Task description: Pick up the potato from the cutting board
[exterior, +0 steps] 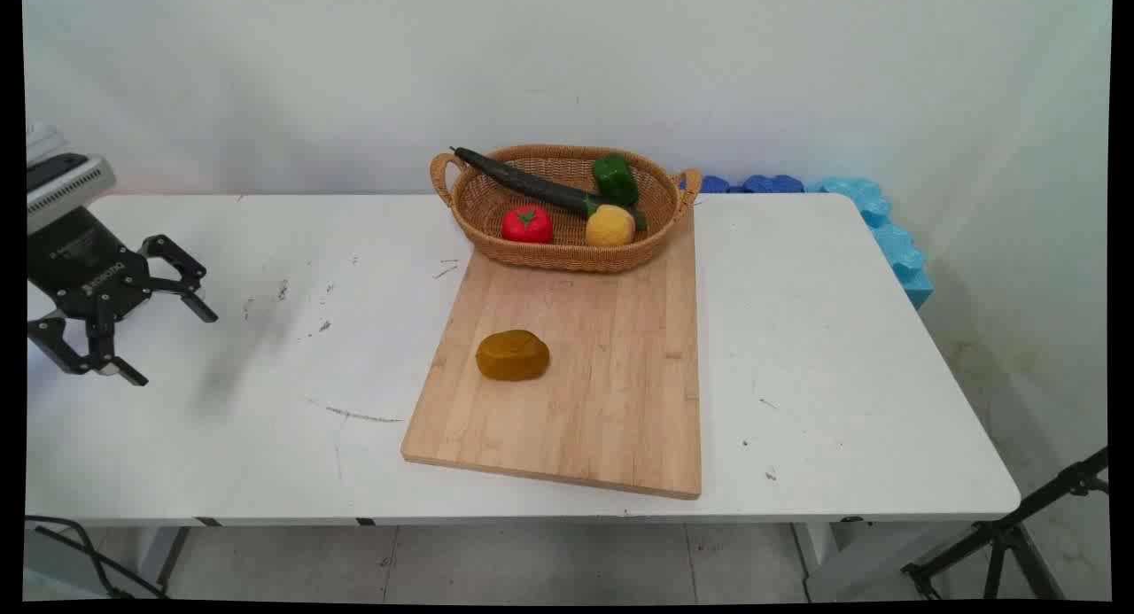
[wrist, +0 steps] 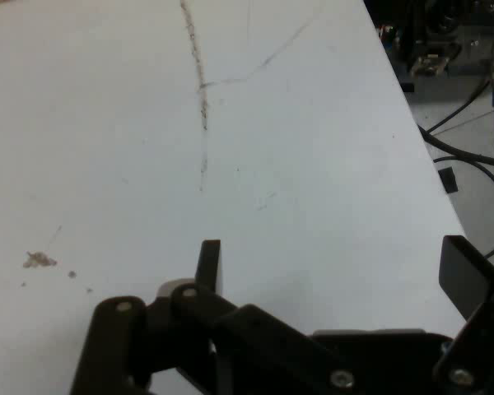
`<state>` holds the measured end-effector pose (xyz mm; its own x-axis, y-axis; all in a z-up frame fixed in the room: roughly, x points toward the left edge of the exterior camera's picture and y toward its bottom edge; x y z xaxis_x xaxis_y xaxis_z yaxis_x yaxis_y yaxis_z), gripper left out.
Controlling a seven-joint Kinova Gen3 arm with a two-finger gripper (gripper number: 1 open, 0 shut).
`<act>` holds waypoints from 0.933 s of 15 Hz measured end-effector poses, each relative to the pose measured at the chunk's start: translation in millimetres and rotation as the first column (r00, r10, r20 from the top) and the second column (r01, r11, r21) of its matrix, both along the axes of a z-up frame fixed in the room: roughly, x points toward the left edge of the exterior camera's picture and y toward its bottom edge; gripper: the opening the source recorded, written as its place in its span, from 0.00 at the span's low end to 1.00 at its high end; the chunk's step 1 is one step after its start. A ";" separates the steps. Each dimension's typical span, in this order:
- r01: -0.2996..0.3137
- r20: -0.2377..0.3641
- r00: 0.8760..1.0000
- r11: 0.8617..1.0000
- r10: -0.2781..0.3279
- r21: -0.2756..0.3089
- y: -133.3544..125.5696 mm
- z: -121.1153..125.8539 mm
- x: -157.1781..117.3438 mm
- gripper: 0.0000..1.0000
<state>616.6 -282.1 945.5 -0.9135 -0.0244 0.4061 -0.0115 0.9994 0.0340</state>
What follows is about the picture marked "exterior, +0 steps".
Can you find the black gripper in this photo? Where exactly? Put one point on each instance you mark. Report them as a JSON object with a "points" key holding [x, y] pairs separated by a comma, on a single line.
{"points": [[84, 268]]}

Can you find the brown toy potato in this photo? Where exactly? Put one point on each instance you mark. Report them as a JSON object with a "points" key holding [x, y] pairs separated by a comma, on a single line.
{"points": [[512, 355]]}

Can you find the white table leg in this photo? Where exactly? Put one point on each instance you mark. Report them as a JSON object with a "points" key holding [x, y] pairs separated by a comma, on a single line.
{"points": [[842, 561], [159, 552]]}

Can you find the red toy tomato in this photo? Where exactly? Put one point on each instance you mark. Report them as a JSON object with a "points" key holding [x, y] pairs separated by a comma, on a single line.
{"points": [[527, 227]]}

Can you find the dark green toy cucumber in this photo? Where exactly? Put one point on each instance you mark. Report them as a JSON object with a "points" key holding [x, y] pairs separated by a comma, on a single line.
{"points": [[523, 182]]}

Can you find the woven wicker basket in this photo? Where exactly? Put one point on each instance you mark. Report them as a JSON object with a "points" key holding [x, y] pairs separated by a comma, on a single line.
{"points": [[567, 256]]}

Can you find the wooden cutting board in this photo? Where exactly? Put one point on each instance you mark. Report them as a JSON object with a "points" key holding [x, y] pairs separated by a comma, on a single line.
{"points": [[576, 410]]}

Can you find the yellow toy lemon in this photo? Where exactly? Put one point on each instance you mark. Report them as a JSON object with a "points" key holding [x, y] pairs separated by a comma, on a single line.
{"points": [[609, 227]]}

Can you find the green toy bell pepper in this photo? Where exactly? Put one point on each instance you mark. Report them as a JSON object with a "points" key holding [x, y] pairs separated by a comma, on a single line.
{"points": [[615, 180]]}

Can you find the dark blue foam piece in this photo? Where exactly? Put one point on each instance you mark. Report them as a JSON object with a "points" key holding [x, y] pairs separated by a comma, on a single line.
{"points": [[772, 184], [713, 185]]}

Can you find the blue foam mats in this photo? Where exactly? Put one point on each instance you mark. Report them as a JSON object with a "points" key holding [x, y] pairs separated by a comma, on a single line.
{"points": [[895, 242]]}

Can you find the black tripod stand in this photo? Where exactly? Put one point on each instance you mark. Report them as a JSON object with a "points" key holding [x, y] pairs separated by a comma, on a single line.
{"points": [[1005, 534]]}

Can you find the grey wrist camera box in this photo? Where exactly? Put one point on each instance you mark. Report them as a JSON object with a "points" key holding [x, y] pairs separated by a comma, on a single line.
{"points": [[66, 193]]}

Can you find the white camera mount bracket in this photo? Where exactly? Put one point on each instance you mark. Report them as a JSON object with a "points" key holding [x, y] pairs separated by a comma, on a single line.
{"points": [[42, 143]]}

